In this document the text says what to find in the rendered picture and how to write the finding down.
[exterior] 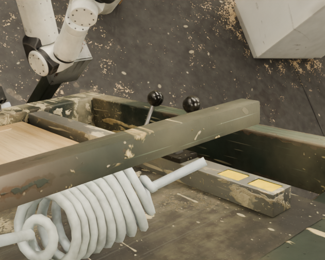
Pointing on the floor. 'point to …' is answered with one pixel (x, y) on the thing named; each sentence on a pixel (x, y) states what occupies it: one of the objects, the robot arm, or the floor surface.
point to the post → (43, 91)
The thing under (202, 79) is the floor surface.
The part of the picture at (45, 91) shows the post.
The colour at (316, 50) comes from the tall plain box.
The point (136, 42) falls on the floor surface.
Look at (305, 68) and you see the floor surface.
